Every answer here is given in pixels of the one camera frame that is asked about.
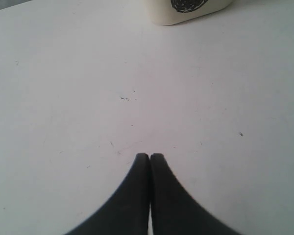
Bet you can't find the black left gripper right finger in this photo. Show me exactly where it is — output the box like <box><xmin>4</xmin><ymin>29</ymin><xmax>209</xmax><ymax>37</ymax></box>
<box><xmin>150</xmin><ymin>153</ymin><xmax>238</xmax><ymax>235</ymax></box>

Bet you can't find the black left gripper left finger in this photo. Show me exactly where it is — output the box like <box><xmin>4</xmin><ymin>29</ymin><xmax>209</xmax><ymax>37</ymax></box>
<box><xmin>68</xmin><ymin>153</ymin><xmax>151</xmax><ymax>235</ymax></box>

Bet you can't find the cream bin with circle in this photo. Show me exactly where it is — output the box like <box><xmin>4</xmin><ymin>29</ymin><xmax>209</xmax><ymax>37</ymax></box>
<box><xmin>144</xmin><ymin>0</ymin><xmax>233</xmax><ymax>25</ymax></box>

